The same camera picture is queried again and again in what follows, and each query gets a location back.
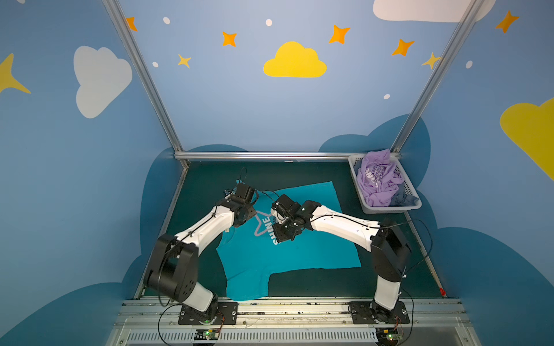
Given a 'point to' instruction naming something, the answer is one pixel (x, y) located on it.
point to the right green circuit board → (391, 334)
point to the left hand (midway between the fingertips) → (251, 212)
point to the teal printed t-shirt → (247, 254)
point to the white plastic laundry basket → (354, 163)
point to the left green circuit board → (206, 334)
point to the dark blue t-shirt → (399, 198)
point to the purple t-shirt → (378, 178)
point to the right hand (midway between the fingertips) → (277, 235)
